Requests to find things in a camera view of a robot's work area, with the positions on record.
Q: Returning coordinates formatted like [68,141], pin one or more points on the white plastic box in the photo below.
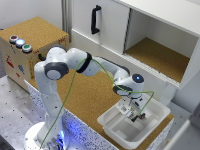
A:
[113,128]

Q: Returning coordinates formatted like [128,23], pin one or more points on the wooden drawer box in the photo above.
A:
[36,33]

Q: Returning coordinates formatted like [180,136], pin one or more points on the white cabinet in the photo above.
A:
[156,20]

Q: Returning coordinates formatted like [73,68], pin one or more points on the blue button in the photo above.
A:
[20,42]

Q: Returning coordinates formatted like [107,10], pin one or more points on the white sliding door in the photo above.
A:
[110,23]

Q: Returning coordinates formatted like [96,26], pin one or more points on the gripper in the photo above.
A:
[129,107]

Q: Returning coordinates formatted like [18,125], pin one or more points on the green button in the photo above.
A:
[26,48]

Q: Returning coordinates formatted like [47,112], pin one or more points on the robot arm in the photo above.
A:
[50,90]

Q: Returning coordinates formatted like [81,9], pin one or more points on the red button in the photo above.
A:
[13,39]

